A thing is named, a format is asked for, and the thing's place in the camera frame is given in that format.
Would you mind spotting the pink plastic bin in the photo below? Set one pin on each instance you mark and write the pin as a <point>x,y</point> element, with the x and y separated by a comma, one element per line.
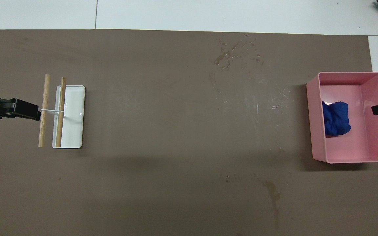
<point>363,144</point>

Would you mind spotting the blue towel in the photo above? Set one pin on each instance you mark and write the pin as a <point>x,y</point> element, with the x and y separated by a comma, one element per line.
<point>336,119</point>

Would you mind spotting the brown table mat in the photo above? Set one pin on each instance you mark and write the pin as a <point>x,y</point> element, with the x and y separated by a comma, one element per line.
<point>162,131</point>

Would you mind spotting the white rack with wooden rods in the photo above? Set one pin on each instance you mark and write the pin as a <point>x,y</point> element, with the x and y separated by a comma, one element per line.
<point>72,131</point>

